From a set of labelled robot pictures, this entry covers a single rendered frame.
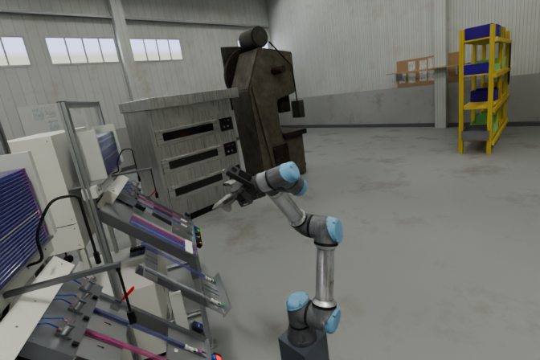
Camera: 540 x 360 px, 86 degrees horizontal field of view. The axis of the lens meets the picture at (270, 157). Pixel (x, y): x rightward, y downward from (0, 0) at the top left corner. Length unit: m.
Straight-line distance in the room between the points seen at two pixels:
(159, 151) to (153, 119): 0.46
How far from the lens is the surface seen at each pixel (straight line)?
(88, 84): 9.84
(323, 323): 1.56
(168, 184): 4.52
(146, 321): 1.52
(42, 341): 1.15
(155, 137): 4.39
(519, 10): 9.92
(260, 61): 5.46
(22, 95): 9.58
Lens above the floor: 1.80
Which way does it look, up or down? 13 degrees down
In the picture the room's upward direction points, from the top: 8 degrees counter-clockwise
